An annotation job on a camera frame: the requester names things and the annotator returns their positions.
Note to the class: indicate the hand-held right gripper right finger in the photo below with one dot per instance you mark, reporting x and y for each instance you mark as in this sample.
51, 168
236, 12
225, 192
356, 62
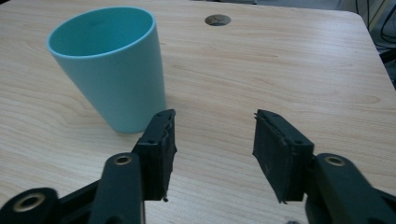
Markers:
280, 158

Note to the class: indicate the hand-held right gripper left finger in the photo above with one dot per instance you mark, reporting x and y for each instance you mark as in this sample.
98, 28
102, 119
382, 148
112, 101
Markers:
157, 155

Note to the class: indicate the teal plastic cup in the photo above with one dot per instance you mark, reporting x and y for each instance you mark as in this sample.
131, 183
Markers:
118, 84

